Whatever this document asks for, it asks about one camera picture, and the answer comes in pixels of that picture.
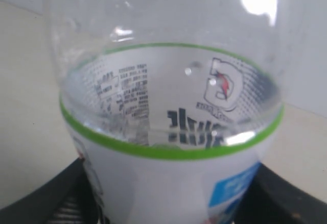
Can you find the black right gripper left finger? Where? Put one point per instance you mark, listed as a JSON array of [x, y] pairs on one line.
[[67, 198]]

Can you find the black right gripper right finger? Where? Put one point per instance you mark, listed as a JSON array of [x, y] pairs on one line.
[[271, 199]]

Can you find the clear plastic drink bottle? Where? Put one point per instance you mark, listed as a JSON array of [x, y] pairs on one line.
[[171, 104]]

